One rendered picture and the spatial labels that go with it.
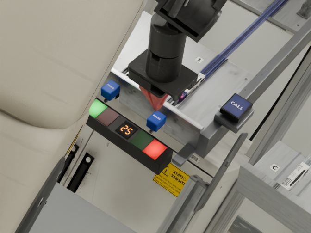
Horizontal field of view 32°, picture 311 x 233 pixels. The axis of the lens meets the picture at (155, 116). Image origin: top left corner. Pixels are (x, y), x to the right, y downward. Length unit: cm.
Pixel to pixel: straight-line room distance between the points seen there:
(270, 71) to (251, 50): 188
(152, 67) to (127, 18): 60
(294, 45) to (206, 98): 25
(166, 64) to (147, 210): 60
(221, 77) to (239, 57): 191
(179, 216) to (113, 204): 41
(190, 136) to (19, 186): 75
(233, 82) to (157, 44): 30
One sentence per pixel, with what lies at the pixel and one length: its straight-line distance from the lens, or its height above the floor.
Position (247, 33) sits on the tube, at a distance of 119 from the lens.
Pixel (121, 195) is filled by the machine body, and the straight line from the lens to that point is 141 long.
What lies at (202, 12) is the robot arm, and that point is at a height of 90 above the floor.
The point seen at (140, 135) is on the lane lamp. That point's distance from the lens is 99.
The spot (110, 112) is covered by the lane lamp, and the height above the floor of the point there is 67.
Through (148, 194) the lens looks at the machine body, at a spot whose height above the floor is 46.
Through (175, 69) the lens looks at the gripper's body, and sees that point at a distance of 87.
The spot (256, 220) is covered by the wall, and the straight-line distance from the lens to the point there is 301.
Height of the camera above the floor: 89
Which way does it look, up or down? 11 degrees down
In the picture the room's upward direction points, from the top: 30 degrees clockwise
